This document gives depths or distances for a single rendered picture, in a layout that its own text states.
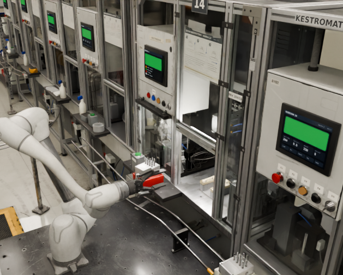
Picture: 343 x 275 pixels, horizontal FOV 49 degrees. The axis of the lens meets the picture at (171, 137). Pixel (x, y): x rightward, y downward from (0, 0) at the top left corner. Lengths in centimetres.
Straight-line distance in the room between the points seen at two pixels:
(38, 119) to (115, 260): 87
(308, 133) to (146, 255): 121
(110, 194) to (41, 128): 52
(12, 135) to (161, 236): 104
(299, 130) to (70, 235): 125
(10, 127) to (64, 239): 63
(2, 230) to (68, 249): 169
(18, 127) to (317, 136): 137
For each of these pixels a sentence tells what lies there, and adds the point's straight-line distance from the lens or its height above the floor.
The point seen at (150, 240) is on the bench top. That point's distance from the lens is 234.
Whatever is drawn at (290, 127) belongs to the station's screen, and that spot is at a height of 162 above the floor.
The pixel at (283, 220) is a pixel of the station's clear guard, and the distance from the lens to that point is 175.
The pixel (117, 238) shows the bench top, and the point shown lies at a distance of 236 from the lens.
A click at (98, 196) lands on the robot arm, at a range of 187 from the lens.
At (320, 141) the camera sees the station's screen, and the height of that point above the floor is 162.
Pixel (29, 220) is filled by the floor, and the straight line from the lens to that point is 381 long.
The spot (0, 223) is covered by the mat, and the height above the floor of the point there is 1.
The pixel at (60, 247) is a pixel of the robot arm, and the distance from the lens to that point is 211.
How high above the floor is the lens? 218
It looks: 25 degrees down
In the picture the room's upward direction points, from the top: 1 degrees clockwise
